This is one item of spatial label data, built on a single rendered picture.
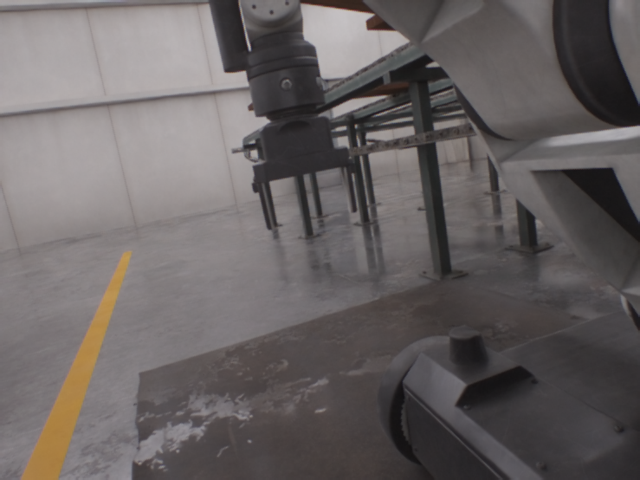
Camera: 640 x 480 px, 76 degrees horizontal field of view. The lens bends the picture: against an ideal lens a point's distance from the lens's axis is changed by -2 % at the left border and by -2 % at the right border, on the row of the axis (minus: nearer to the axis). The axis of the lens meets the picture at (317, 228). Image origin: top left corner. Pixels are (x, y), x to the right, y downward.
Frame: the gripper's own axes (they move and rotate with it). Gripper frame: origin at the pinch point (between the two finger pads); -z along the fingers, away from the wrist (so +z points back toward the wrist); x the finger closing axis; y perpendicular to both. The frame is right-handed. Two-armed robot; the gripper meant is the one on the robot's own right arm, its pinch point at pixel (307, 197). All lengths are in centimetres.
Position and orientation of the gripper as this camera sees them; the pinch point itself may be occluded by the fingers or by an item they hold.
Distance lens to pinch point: 53.7
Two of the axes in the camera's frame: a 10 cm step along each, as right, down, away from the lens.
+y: 0.8, 2.0, -9.8
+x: -9.8, 2.0, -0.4
